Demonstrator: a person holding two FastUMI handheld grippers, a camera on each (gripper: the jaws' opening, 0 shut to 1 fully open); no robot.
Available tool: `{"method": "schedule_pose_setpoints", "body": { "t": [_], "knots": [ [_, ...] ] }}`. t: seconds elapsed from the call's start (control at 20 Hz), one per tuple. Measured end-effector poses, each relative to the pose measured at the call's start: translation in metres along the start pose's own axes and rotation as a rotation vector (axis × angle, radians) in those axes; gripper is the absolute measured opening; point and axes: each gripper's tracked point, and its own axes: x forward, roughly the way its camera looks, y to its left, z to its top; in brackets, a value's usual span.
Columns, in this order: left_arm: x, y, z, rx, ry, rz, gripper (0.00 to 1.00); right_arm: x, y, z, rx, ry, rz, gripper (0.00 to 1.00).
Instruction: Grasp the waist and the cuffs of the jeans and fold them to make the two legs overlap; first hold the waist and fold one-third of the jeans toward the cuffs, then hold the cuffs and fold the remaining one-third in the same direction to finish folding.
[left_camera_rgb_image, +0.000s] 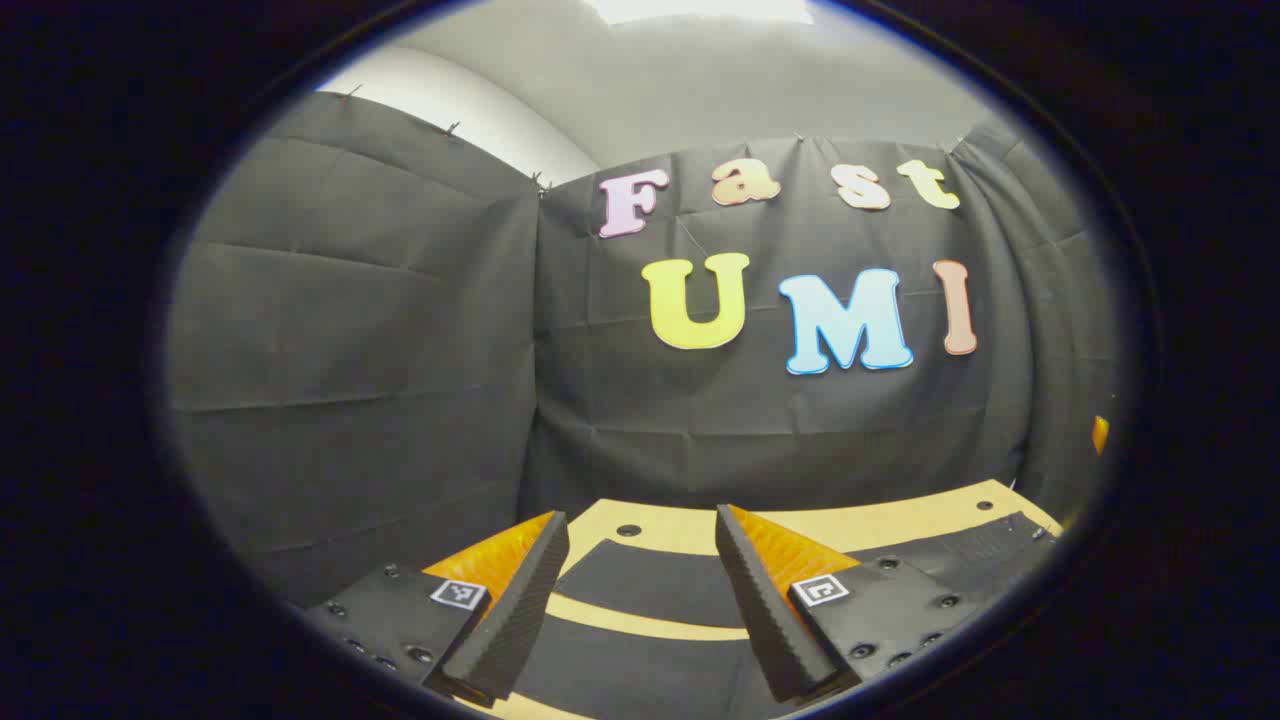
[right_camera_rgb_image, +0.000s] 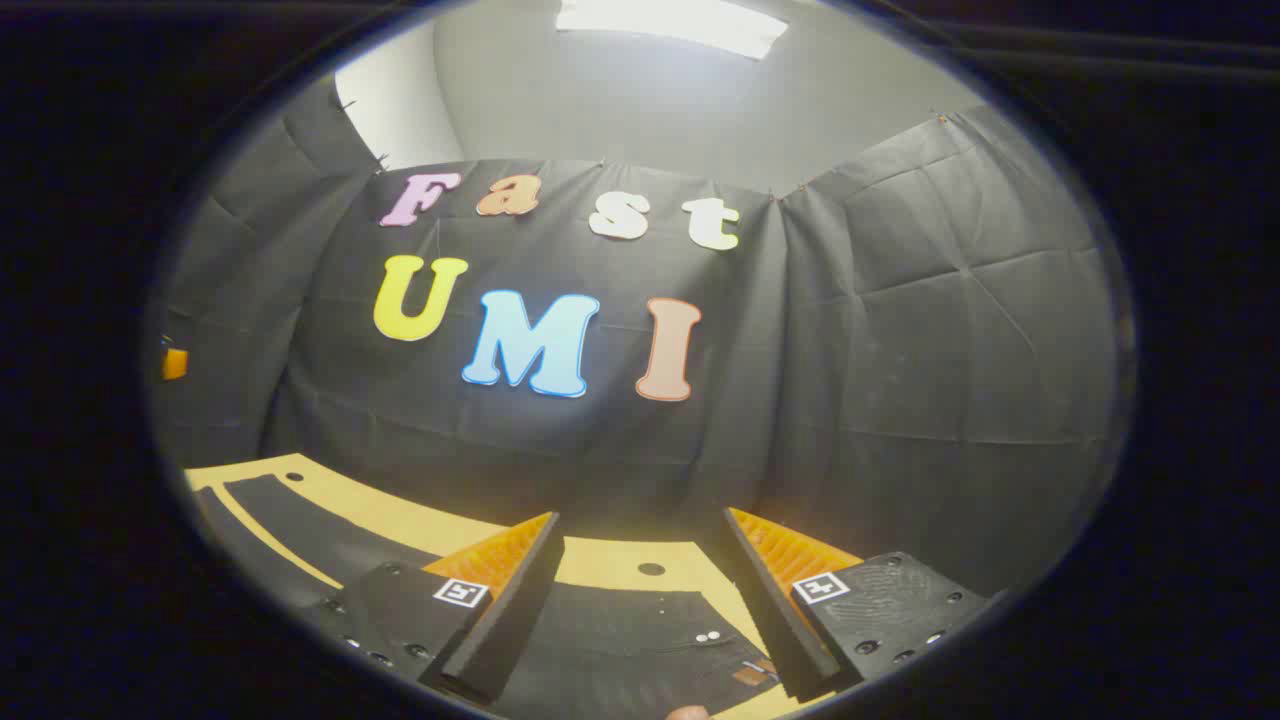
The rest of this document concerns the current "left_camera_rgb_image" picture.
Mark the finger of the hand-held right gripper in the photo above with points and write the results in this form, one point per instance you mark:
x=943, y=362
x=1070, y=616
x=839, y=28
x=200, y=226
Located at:
x=1100, y=435

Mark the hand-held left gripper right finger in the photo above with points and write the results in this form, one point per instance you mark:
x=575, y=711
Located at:
x=775, y=630

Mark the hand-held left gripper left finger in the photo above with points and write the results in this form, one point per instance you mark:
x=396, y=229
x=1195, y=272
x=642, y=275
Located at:
x=515, y=620

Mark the black jeans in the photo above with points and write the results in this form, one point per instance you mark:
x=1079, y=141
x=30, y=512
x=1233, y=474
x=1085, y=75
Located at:
x=640, y=580

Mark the black backdrop cloth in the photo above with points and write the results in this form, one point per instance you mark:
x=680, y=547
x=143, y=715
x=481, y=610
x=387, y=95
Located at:
x=400, y=350

